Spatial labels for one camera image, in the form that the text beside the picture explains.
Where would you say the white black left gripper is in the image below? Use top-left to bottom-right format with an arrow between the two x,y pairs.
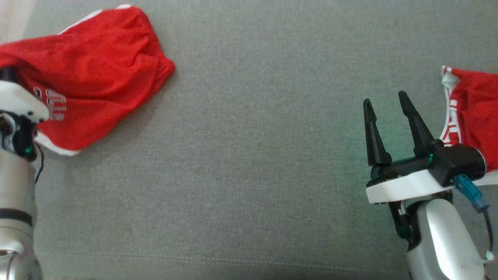
0,66 -> 50,123

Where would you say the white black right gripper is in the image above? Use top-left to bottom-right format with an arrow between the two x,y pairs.
363,91 -> 498,205

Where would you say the red white basketball jersey shirt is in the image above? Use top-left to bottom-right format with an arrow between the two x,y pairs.
440,65 -> 498,173

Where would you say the red basketball shorts white trim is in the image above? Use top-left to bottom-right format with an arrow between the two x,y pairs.
0,4 -> 175,157

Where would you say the grey sofa seat cushion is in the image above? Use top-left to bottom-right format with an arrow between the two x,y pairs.
0,0 -> 498,280

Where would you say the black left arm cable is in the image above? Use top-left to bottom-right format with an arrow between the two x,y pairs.
34,143 -> 46,186

